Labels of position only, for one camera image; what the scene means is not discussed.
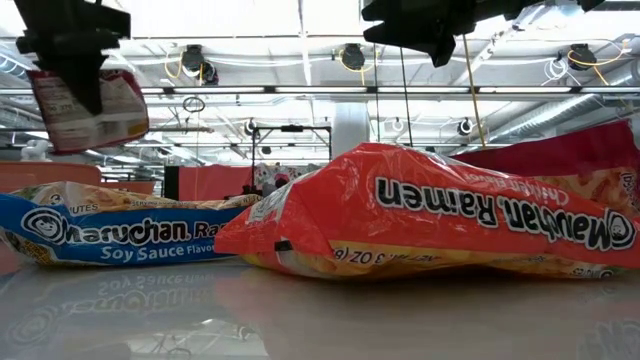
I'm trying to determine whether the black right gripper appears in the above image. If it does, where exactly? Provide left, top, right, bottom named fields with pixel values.
left=362, top=0, right=479, bottom=69

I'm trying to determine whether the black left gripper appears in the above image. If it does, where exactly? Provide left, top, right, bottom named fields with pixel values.
left=13, top=0, right=132, bottom=116

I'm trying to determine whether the blue soy sauce noodle packet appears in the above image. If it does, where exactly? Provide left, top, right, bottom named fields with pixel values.
left=0, top=180, right=264, bottom=267

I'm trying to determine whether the orange Maruchan noodle packet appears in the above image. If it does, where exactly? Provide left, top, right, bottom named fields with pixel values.
left=213, top=142, right=640, bottom=281

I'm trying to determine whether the white robot figure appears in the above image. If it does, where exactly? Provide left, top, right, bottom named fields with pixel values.
left=20, top=139, right=51, bottom=163

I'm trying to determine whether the white round pillar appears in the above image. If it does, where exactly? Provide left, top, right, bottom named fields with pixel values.
left=332, top=102, right=371, bottom=160

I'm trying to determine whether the grey horizontal ceiling pipe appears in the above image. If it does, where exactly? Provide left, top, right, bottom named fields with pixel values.
left=147, top=125, right=215, bottom=134

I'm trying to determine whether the black ceiling spotlight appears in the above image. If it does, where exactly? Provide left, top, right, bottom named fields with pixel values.
left=201, top=60, right=220, bottom=86

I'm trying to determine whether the orange-red partition curtain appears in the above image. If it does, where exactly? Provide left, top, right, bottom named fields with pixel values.
left=178, top=164, right=254, bottom=202

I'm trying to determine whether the floral patterned cloth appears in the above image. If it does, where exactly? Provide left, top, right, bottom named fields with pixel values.
left=253, top=162, right=321, bottom=197

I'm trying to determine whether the black ceiling cable reel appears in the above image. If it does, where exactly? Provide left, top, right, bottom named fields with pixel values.
left=568, top=43, right=598, bottom=72
left=341, top=43, right=367, bottom=72
left=180, top=44, right=206, bottom=77

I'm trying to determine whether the black hanging cord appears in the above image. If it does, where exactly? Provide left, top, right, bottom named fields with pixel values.
left=372, top=43, right=381, bottom=144
left=398, top=47, right=414, bottom=149

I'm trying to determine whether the yellow hanging cord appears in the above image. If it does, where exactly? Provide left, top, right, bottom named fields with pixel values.
left=462, top=33, right=487, bottom=148

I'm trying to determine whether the black metal frame stand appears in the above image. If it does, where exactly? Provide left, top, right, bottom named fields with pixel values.
left=251, top=124, right=333, bottom=197

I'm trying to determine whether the black partition post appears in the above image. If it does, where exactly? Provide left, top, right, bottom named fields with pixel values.
left=163, top=165, right=180, bottom=201

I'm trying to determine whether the white coiled cable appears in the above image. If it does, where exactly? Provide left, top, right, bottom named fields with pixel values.
left=543, top=57, right=569, bottom=86

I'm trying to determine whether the silver ventilation duct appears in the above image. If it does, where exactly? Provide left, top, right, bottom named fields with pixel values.
left=487, top=92, right=640, bottom=146

